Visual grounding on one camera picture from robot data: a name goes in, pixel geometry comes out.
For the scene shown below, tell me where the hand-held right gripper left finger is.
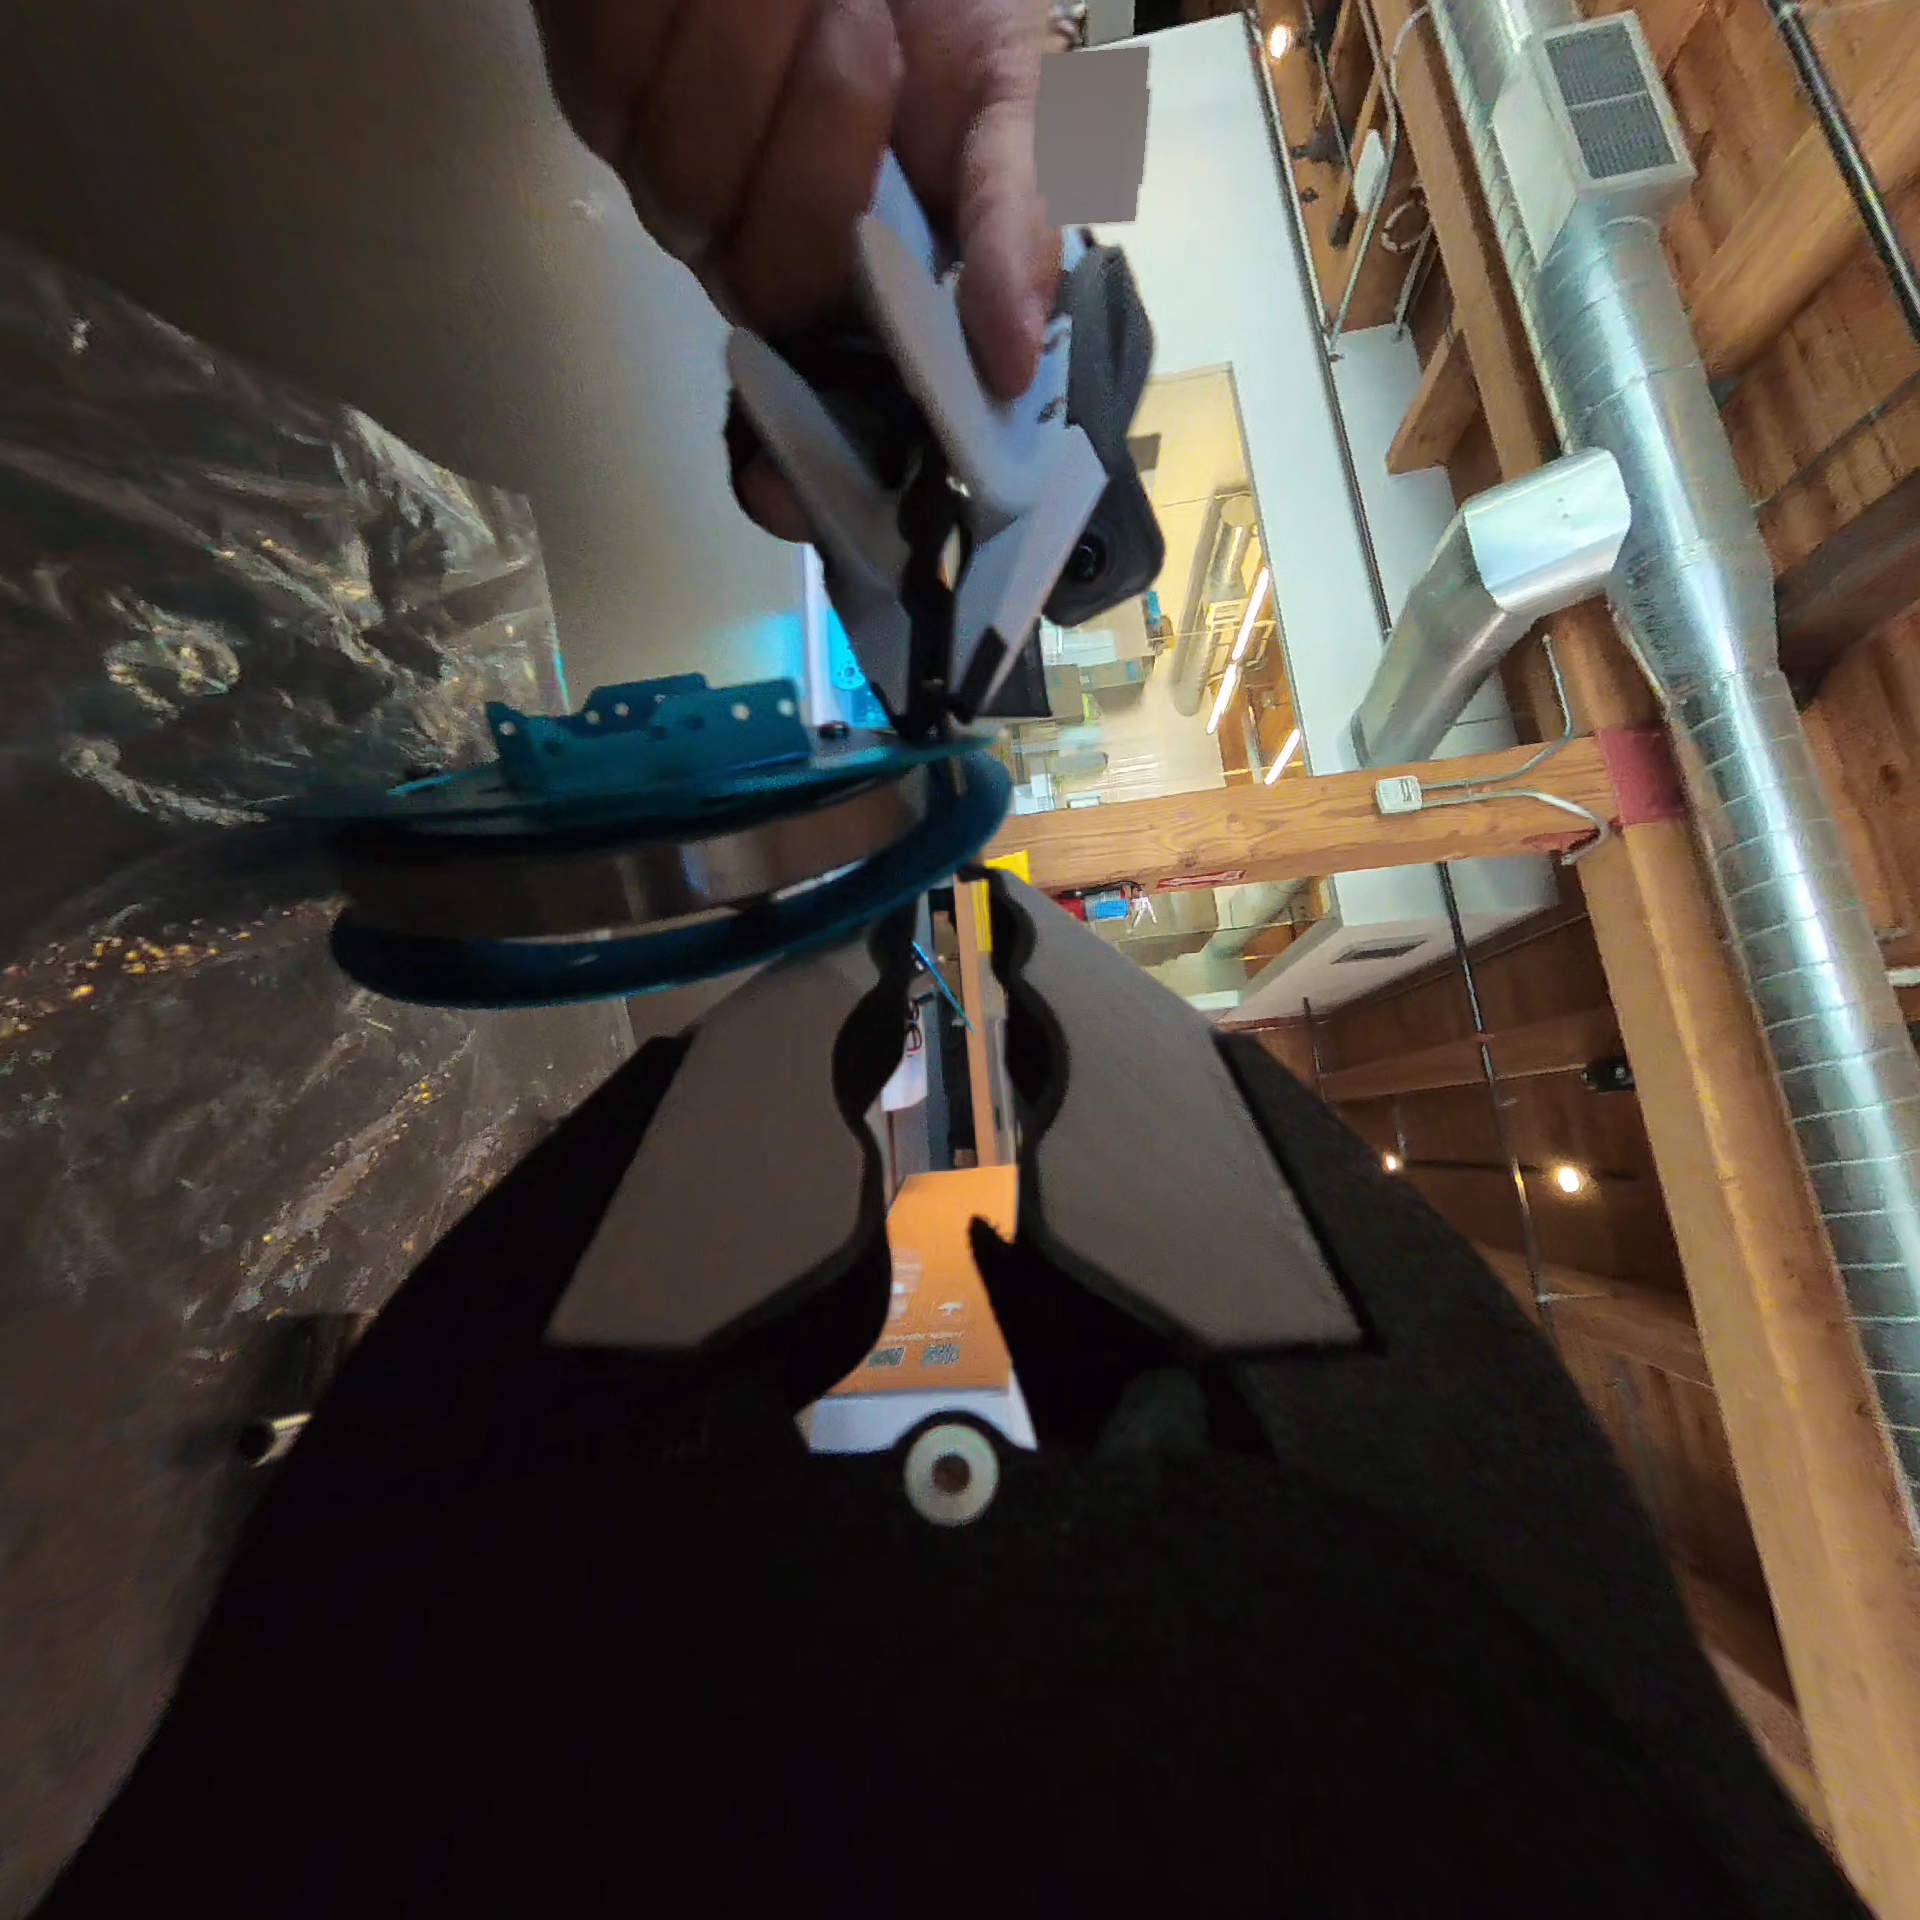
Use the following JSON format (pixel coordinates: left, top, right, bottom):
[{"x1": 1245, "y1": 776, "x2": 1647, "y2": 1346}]
[{"x1": 544, "y1": 914, "x2": 920, "y2": 1420}]

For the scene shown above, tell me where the metal air duct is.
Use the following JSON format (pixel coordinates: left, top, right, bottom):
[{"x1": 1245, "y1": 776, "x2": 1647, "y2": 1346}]
[{"x1": 1345, "y1": 447, "x2": 1635, "y2": 771}]

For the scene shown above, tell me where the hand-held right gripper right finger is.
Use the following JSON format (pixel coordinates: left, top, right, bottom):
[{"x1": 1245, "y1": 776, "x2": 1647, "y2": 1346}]
[{"x1": 967, "y1": 866, "x2": 1366, "y2": 1448}]

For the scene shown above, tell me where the teal round turntable base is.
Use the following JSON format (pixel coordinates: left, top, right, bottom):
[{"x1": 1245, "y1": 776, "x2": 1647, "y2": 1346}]
[{"x1": 321, "y1": 672, "x2": 1016, "y2": 1010}]

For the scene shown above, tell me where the yellow board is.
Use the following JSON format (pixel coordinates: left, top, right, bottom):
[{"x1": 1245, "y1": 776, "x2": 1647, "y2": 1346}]
[{"x1": 959, "y1": 847, "x2": 1037, "y2": 968}]

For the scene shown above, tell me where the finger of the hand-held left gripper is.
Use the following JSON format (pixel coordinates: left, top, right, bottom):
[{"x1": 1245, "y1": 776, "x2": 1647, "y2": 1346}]
[
  {"x1": 953, "y1": 470, "x2": 1112, "y2": 723},
  {"x1": 815, "y1": 507, "x2": 965, "y2": 728}
]

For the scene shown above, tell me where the metal cross socket wrench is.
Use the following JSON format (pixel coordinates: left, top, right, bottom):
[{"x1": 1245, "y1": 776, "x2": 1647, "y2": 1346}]
[{"x1": 176, "y1": 1407, "x2": 320, "y2": 1471}]

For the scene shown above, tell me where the orange cardboard box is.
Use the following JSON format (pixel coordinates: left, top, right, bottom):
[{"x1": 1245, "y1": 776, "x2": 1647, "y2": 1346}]
[{"x1": 809, "y1": 1168, "x2": 1039, "y2": 1453}]

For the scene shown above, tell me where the ribbed silver duct pipe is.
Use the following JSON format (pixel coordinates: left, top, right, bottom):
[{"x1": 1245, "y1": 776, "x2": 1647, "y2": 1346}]
[{"x1": 1423, "y1": 0, "x2": 1920, "y2": 1517}]

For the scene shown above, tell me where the person's left hand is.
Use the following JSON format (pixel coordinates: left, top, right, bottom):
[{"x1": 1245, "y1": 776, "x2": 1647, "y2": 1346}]
[{"x1": 531, "y1": 0, "x2": 1070, "y2": 543}]

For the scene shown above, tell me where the large clear plastic bag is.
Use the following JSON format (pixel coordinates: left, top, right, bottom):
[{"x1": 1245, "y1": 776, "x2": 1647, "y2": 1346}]
[{"x1": 0, "y1": 240, "x2": 639, "y2": 1352}]

